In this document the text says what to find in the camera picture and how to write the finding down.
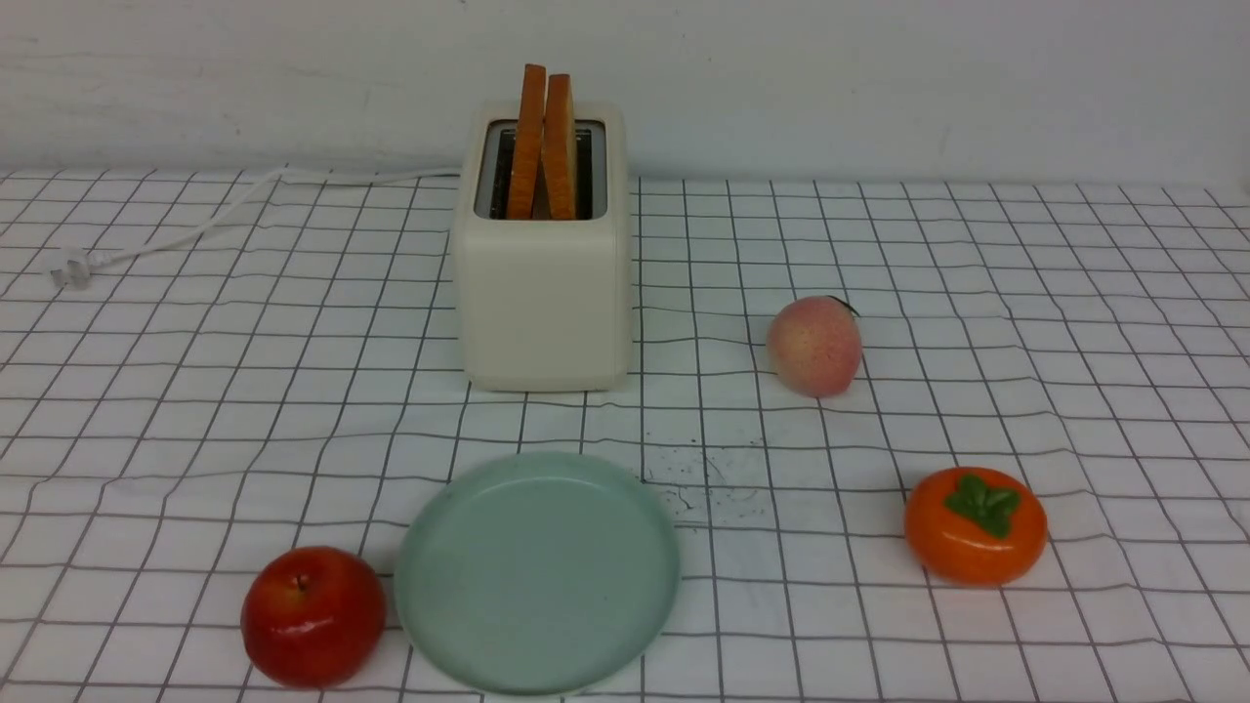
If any toast slice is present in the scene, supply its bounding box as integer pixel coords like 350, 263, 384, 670
541, 74, 579, 220
505, 63, 548, 220

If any cream white toaster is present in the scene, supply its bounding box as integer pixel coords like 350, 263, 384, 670
449, 100, 638, 393

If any pink peach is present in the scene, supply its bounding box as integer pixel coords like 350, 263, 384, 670
765, 295, 863, 397

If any pale green round plate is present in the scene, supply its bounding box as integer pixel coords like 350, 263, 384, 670
393, 452, 683, 697

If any orange persimmon with green leaf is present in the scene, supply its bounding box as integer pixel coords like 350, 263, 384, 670
903, 467, 1049, 588

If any red apple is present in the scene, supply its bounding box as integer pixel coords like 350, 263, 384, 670
240, 545, 388, 689

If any white grid tablecloth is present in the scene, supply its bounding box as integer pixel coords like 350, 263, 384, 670
1, 169, 1249, 702

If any white power cable with plug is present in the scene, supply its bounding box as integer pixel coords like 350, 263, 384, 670
49, 166, 463, 290

